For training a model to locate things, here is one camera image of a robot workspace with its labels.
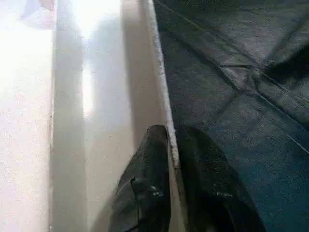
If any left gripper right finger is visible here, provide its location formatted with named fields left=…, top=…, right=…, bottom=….
left=176, top=127, right=266, bottom=232

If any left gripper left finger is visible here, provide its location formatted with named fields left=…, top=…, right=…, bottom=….
left=109, top=125, right=172, bottom=232

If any white plastic table top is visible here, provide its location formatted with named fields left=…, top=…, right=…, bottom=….
left=0, top=0, right=188, bottom=232

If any black work mat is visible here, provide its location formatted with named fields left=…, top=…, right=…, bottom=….
left=154, top=0, right=309, bottom=232

